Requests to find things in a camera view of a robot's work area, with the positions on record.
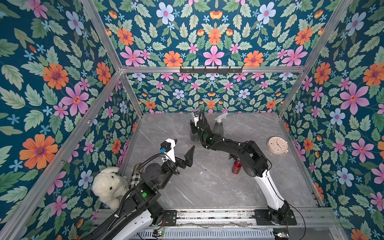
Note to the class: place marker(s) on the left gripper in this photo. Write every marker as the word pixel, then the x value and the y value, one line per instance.
pixel 181 161

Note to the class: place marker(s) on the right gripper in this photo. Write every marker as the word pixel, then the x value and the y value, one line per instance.
pixel 197 126

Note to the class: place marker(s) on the smoky spray bottle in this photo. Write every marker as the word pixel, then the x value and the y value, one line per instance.
pixel 195 136
pixel 218 128

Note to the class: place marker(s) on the red can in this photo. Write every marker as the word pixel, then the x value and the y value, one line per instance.
pixel 237 166

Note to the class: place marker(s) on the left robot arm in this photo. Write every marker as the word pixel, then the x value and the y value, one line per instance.
pixel 139 207

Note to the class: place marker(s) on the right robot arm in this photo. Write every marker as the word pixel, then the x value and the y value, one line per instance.
pixel 254 163

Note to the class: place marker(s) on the plaid cylinder pouch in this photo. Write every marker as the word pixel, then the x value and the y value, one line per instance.
pixel 136 176

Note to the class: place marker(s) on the pink round clock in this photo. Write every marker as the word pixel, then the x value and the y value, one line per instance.
pixel 277 145

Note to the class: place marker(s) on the white plush dog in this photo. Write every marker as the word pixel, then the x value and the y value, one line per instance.
pixel 108 185

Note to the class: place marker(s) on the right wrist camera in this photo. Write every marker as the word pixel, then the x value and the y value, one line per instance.
pixel 195 119

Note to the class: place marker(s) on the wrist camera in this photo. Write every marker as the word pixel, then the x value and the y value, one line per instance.
pixel 167 148
pixel 195 119

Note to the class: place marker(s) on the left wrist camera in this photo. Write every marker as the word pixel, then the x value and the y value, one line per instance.
pixel 167 148

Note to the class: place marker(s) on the black hook rail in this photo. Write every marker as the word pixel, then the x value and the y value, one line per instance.
pixel 210 70

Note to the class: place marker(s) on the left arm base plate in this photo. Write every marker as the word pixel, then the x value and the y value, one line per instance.
pixel 167 218

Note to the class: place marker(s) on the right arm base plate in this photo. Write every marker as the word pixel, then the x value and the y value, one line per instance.
pixel 266 218

